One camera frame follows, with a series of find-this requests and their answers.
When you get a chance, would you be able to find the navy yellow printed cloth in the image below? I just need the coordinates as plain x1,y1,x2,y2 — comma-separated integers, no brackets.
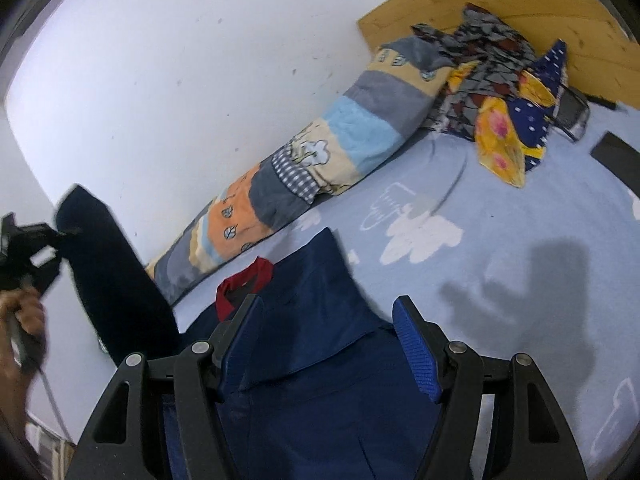
447,39,572,189

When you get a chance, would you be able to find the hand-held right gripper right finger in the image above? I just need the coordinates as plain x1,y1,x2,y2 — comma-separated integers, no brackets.
391,296,588,480

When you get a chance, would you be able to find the person's left forearm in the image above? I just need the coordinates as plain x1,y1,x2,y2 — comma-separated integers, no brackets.
0,367,33,443

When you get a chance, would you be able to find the black flat device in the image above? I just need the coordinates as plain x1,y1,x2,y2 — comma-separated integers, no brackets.
589,131,640,187

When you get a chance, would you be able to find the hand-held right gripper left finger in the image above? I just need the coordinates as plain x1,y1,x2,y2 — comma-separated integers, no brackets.
65,294,266,480

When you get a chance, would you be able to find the grey cable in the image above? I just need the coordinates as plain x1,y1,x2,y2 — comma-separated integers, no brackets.
37,370,69,445

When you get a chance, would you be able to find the person's left hand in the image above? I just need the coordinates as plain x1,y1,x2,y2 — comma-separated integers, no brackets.
0,290,47,386

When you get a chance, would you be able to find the grey red patterned cloth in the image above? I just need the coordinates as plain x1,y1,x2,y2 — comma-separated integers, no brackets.
410,4,540,136

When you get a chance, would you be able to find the patchwork striped blanket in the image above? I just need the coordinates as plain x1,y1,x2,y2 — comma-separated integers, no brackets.
145,35,457,306

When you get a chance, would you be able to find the navy jacket with red lining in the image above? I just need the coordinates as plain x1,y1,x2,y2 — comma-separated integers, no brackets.
54,185,451,480

